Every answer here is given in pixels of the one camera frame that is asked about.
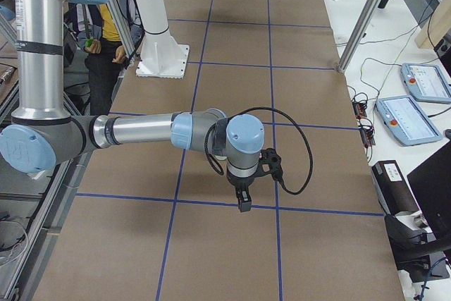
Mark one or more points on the orange electronics board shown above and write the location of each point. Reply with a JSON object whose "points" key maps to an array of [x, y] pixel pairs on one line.
{"points": [[359, 108]]}

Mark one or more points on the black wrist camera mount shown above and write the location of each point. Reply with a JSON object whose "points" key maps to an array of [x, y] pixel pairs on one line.
{"points": [[269, 164]]}

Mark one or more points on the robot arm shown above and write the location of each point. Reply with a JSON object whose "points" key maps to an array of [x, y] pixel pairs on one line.
{"points": [[43, 134]]}

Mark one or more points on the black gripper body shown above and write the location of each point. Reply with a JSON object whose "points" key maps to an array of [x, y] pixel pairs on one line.
{"points": [[240, 182]]}

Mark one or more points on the black box with label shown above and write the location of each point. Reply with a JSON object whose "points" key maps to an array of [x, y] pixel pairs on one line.
{"points": [[393, 192]]}

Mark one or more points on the person in yellow shirt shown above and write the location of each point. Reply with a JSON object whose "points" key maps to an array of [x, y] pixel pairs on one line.
{"points": [[106, 55]]}

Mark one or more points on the near teach pendant tablet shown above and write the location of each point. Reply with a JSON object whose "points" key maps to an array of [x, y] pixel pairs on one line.
{"points": [[406, 120]]}

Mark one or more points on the aluminium frame post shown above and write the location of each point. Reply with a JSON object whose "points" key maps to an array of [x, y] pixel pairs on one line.
{"points": [[357, 34]]}

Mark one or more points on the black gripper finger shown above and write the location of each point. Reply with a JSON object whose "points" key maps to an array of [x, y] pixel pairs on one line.
{"points": [[241, 200], [247, 201]]}

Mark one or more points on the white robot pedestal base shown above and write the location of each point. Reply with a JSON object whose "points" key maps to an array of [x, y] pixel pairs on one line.
{"points": [[160, 56]]}

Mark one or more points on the teach pendant tablet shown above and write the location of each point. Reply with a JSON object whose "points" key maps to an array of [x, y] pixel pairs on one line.
{"points": [[426, 82], [406, 120]]}

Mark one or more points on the black monitor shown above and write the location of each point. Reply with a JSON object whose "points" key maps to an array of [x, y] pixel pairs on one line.
{"points": [[430, 183]]}

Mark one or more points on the far teach pendant tablet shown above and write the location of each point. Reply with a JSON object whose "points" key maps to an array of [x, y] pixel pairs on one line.
{"points": [[426, 82]]}

